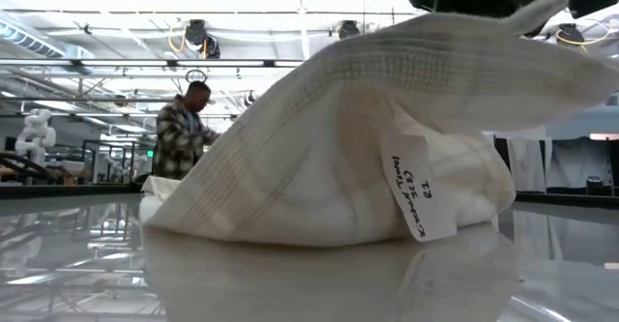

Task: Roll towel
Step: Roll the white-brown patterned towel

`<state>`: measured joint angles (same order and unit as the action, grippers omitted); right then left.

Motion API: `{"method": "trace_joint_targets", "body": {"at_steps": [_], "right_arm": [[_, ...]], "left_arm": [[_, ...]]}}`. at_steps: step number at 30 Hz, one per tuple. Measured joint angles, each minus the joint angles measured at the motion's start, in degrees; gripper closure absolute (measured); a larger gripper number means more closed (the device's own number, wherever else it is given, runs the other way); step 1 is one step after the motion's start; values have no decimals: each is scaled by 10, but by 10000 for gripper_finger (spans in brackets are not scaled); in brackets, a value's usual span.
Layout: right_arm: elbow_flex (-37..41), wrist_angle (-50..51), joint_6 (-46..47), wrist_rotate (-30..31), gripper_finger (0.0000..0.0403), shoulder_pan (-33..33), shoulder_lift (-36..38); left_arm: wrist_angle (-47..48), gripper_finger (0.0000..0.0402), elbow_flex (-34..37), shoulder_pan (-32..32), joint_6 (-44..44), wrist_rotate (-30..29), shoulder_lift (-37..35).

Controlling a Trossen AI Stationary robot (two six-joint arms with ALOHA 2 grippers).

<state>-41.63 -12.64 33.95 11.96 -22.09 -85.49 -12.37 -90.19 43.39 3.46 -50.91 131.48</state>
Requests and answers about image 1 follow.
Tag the plaid white beige towel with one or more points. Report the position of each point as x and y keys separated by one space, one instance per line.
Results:
x=314 y=167

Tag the grey hanging cloth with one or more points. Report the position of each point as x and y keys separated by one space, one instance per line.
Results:
x=575 y=162

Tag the white hanging cloth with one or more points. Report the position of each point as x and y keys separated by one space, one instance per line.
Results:
x=529 y=165

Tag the black cylindrical bin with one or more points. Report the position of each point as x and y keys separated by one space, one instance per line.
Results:
x=595 y=186

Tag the person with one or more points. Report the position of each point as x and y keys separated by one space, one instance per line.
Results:
x=179 y=138

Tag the white robot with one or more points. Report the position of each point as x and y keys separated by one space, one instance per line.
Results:
x=36 y=133

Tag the black frame enclosure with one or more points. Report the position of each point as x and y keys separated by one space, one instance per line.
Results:
x=111 y=141

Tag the silver air duct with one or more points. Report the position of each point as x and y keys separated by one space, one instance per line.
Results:
x=29 y=39

